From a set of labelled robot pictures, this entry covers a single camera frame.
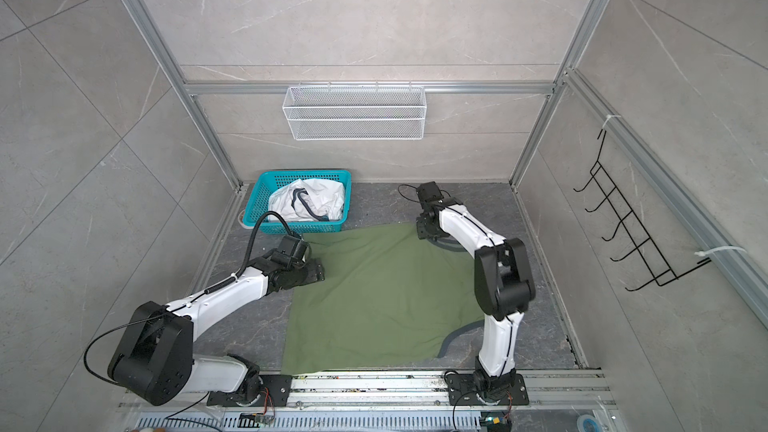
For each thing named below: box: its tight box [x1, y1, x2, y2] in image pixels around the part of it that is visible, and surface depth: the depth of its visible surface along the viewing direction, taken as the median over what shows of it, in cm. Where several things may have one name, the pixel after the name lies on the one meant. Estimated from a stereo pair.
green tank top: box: [282, 222, 486, 375], surface depth 90 cm
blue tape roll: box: [576, 414, 603, 432], surface depth 70 cm
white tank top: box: [268, 178, 345, 222], surface depth 109 cm
